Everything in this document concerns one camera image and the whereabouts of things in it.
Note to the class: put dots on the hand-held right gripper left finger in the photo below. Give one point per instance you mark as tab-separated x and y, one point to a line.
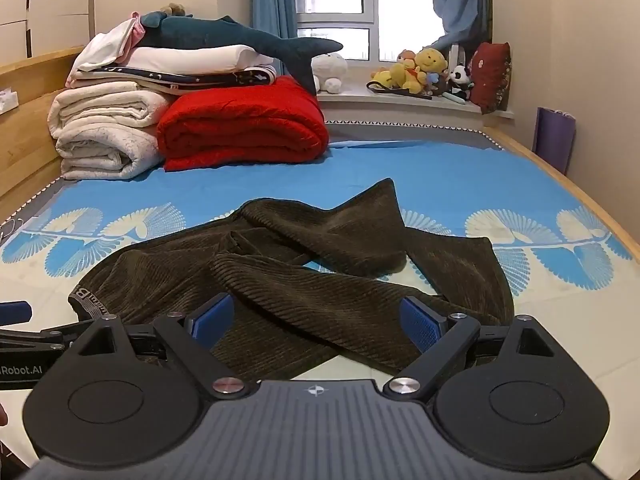
214	317

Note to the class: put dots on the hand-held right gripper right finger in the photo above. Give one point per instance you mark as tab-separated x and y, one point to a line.
421	326

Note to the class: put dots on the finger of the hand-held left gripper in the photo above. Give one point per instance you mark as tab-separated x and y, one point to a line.
14	312

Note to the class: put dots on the blue patterned bed sheet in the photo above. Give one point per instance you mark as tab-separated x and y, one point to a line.
450	180

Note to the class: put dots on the red folded blanket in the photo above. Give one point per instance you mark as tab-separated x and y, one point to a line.
240	120

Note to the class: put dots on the cream folded quilt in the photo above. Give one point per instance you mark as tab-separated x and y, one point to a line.
100	110

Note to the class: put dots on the white windowsill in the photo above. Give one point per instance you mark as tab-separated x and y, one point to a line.
380	102

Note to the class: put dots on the purple paper bag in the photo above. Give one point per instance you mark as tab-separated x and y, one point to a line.
554	137

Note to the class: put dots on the navy starry folded blanket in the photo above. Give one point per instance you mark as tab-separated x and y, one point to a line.
200	79

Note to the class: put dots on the panda plush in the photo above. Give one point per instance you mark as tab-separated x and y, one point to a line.
460	82

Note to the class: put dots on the yellow duck plush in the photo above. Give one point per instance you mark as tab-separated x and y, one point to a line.
392	79

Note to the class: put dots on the red cushion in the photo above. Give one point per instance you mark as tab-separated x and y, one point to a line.
490	77

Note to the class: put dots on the white folded blanket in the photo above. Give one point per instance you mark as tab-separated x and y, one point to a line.
190	59

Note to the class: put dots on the yellow bear plush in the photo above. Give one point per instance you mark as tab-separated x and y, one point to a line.
430	62

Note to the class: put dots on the white round plush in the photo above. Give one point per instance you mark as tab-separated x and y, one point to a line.
329	70

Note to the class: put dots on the blue shark plush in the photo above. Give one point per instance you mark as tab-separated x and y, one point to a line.
225	35

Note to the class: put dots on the white and pink folded cloth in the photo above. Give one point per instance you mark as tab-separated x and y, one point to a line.
107	42

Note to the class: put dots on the small brown plush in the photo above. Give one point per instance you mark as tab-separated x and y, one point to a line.
175	9

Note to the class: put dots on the cream wardrobe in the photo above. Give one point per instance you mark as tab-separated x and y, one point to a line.
50	0

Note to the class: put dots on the wooden bed frame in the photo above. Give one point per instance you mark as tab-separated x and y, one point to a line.
30	80

